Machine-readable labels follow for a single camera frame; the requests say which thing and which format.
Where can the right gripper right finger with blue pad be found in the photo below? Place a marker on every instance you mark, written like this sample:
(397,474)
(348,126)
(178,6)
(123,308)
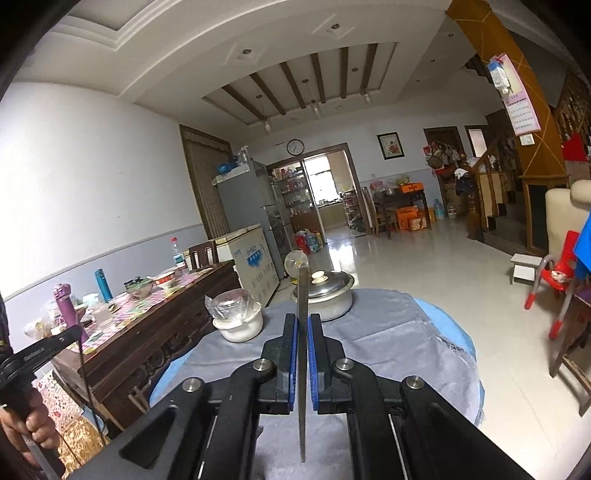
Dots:
(399,429)

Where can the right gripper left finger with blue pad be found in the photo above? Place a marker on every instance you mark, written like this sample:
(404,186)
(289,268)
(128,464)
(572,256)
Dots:
(205,430)

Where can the dark chopstick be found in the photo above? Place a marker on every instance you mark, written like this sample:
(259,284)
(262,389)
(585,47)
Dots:
(302,353)

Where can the person's left hand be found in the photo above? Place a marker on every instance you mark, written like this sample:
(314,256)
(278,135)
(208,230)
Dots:
(38,426)

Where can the purple thermos bottle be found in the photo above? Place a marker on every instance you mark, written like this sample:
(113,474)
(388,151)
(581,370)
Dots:
(62,296)

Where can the dark wooden sideboard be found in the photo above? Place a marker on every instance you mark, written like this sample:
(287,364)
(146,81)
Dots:
(118,376)

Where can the white ceramic pot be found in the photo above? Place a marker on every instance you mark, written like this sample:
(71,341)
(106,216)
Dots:
(242,328)

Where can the blue thermos bottle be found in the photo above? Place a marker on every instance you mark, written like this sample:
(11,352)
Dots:
(103,286)

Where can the dark wooden chair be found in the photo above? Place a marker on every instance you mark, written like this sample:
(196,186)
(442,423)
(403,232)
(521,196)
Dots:
(577,337)

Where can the aluminium pot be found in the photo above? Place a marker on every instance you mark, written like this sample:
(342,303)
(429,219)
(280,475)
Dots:
(331,306)

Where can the clear plastic water bottle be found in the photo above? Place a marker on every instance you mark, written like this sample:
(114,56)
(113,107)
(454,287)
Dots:
(178,257)

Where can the white chest freezer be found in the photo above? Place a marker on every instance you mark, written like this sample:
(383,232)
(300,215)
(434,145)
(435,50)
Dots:
(248,249)

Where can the aluminium pot lid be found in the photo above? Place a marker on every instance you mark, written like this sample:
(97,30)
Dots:
(329,284)

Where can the white step stool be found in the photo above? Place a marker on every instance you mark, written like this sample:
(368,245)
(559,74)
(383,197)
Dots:
(524,267)

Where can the small round fan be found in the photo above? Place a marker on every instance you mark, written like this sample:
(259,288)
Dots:
(294,261)

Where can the red plastic chair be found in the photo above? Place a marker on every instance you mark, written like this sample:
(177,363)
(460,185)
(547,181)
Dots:
(559,274)

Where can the orange cardboard box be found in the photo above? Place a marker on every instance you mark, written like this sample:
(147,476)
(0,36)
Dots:
(411,219)

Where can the grey refrigerator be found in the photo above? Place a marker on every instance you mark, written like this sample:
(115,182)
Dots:
(248,197)

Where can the blue jacket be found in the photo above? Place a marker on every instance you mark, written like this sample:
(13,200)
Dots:
(582,252)

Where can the dark dining table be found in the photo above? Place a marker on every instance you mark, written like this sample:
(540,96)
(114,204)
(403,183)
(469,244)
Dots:
(384,204)

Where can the cream sofa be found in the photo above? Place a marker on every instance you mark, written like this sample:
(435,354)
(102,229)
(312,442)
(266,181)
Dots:
(567,209)

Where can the framed wall picture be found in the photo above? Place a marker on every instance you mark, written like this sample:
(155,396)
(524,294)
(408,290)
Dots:
(391,145)

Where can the round wall clock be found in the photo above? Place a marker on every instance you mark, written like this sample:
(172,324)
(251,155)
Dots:
(295,147)

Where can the wall calendar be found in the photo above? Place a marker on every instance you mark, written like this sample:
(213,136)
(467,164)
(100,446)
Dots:
(514,96)

